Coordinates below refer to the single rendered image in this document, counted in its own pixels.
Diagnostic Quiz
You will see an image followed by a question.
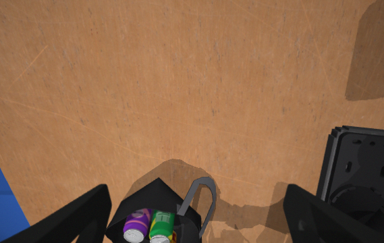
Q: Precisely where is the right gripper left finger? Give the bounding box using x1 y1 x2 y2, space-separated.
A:
0 184 112 243

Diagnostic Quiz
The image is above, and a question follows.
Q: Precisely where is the purple drink can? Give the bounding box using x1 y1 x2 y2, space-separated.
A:
124 209 152 243

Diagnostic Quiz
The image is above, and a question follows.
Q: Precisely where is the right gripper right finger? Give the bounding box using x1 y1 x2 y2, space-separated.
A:
283 184 384 243

